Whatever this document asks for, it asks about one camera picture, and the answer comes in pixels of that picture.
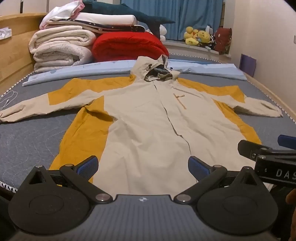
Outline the pink and white cloth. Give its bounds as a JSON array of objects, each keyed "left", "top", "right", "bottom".
[{"left": 39, "top": 0, "right": 85, "bottom": 29}]

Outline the beige and yellow hooded jacket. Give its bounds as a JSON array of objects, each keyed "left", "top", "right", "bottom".
[{"left": 0, "top": 54, "right": 284, "bottom": 197}]

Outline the dark teal shark plush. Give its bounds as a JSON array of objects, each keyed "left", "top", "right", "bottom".
[{"left": 82, "top": 0, "right": 176, "bottom": 39}]

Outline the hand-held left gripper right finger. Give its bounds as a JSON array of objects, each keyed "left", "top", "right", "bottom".
[{"left": 174, "top": 156, "right": 264, "bottom": 205}]

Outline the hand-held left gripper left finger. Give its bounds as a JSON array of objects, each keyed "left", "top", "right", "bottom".
[{"left": 29, "top": 155, "right": 114, "bottom": 205}]

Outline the dark red bag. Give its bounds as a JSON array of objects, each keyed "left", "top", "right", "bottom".
[{"left": 214, "top": 27, "right": 233, "bottom": 55}]

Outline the crumpled clear plastic wrap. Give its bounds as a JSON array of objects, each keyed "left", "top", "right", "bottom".
[{"left": 0, "top": 27, "right": 12, "bottom": 39}]

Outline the red folded blanket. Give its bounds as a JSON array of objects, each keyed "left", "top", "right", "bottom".
[{"left": 92, "top": 31, "right": 170, "bottom": 62}]

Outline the white window sill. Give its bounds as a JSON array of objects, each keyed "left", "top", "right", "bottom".
[{"left": 162, "top": 39, "right": 232, "bottom": 56}]

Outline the white cable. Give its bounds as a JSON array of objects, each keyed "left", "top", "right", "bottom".
[{"left": 0, "top": 90, "right": 19, "bottom": 112}]

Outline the navy star-print sheet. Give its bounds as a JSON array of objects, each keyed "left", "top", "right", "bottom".
[{"left": 76, "top": 20, "right": 146, "bottom": 33}]

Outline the yellow round plush toy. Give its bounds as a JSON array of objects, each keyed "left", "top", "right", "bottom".
[{"left": 198, "top": 30, "right": 212, "bottom": 45}]

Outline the yellow duck plush toy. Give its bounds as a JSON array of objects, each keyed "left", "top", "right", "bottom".
[{"left": 184, "top": 26, "right": 200, "bottom": 46}]

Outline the wooden bed frame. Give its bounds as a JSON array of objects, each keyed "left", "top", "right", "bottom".
[{"left": 0, "top": 13, "right": 296, "bottom": 127}]

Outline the purple box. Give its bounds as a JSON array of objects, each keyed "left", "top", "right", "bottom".
[{"left": 239, "top": 54, "right": 257, "bottom": 78}]

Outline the light blue folded sheet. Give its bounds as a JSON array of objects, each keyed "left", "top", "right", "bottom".
[{"left": 22, "top": 59, "right": 248, "bottom": 87}]

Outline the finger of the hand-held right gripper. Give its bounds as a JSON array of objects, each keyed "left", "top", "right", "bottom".
[
  {"left": 238, "top": 139, "right": 273, "bottom": 163},
  {"left": 277, "top": 134, "right": 296, "bottom": 148}
]

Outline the folded white fleece blanket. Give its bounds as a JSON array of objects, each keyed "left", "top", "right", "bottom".
[
  {"left": 33, "top": 44, "right": 93, "bottom": 74},
  {"left": 29, "top": 25, "right": 97, "bottom": 54}
]

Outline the white folded duvet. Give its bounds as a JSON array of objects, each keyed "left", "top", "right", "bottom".
[{"left": 47, "top": 12, "right": 138, "bottom": 26}]

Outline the blue curtain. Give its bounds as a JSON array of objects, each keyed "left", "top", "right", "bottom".
[{"left": 120, "top": 0, "right": 224, "bottom": 42}]

